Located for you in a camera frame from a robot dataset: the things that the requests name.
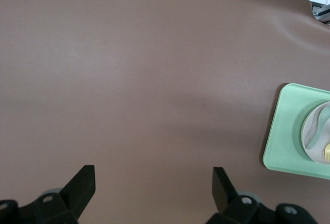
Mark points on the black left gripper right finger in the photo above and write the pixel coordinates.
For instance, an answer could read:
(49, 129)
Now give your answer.
(224, 198)

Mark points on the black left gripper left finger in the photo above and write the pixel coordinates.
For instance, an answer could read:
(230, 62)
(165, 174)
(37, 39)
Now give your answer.
(72, 198)

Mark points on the yellow plastic fork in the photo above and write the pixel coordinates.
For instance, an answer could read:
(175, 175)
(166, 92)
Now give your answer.
(328, 153)

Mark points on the round beige plate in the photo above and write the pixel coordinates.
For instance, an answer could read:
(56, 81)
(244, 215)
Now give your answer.
(313, 123)

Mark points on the light green rectangular tray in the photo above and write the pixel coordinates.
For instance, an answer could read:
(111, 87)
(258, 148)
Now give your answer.
(283, 136)

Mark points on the brown table mat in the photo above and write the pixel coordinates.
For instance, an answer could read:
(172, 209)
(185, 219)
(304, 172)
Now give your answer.
(129, 79)

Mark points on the metal clamp bracket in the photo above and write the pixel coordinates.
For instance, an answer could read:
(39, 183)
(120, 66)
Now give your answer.
(322, 14)

